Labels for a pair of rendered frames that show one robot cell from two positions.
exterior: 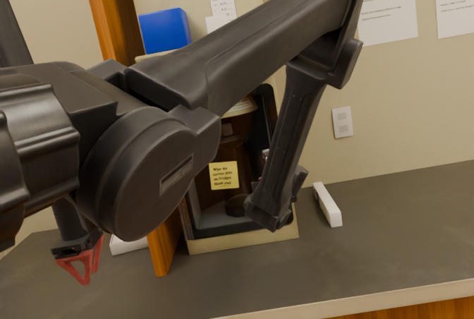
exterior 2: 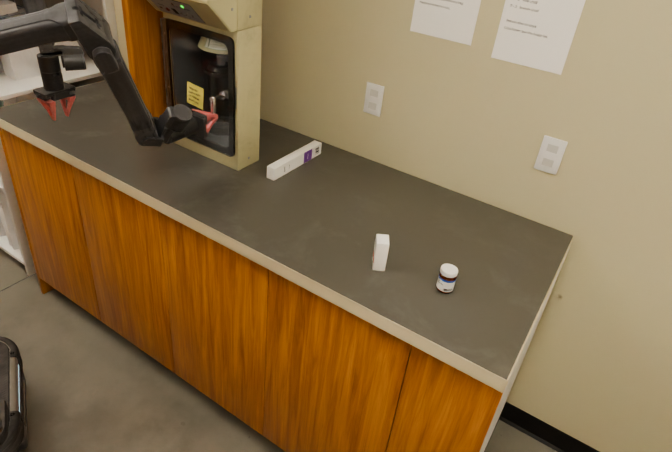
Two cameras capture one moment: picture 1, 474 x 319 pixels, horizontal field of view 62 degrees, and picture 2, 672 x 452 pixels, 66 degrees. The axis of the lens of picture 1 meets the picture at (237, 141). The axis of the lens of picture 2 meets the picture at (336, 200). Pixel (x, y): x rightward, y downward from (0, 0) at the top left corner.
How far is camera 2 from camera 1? 121 cm
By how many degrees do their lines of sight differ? 32
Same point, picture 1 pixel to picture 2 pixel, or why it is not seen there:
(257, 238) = (212, 154)
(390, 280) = (218, 221)
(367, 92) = (404, 80)
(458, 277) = (247, 243)
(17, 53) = not seen: outside the picture
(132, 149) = not seen: outside the picture
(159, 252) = not seen: hidden behind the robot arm
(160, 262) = not seen: hidden behind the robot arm
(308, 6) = (16, 30)
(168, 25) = not seen: outside the picture
